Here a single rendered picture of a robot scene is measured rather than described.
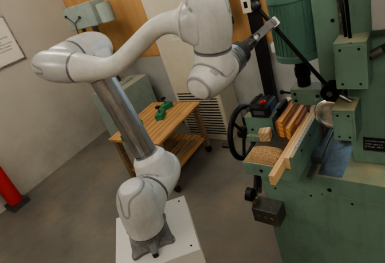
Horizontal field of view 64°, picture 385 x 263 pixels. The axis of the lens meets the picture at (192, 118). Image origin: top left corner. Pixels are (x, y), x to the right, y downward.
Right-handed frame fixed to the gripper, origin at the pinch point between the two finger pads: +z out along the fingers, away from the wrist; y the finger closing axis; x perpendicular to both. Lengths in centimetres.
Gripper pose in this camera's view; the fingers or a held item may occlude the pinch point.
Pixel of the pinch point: (262, 34)
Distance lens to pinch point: 113.2
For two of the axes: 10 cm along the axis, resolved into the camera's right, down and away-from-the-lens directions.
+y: 4.9, -4.2, -7.6
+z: 5.5, -5.2, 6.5
